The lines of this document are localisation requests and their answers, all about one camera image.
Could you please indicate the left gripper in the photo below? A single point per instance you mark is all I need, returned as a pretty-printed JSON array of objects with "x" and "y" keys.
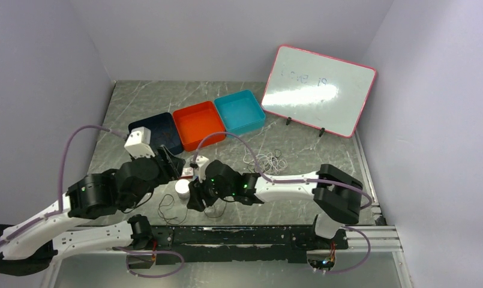
[{"x": 171, "y": 167}]

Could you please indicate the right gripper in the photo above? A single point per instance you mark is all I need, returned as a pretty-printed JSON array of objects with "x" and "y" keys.
[{"x": 197, "y": 194}]

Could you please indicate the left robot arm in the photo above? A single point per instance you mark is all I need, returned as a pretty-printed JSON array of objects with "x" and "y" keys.
[{"x": 51, "y": 235}]

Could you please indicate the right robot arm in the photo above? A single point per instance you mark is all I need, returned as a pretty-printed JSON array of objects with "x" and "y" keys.
[{"x": 335, "y": 192}]

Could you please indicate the red white small box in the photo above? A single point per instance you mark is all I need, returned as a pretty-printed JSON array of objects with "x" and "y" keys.
[{"x": 187, "y": 172}]

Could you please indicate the clear round clip jar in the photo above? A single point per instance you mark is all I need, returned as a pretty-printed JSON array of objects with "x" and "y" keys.
[{"x": 182, "y": 189}]

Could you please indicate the dark navy square tray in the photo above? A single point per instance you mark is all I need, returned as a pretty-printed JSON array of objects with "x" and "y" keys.
[{"x": 163, "y": 131}]

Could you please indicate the orange square tray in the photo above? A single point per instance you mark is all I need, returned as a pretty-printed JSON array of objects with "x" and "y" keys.
[{"x": 195, "y": 122}]

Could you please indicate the teal square tray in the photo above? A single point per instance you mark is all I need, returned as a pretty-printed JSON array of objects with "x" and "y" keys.
[{"x": 240, "y": 112}]

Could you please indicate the pink framed whiteboard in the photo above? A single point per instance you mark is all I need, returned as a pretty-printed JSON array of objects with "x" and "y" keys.
[{"x": 320, "y": 91}]

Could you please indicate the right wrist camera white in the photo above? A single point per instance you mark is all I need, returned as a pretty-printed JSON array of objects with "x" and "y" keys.
[{"x": 199, "y": 168}]

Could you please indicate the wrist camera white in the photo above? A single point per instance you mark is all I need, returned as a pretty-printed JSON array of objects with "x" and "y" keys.
[
  {"x": 138, "y": 143},
  {"x": 199, "y": 168}
]

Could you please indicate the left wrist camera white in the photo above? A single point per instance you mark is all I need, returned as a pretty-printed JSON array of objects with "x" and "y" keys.
[{"x": 138, "y": 143}]

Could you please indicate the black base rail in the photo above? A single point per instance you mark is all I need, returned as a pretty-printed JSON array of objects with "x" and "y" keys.
[{"x": 239, "y": 243}]

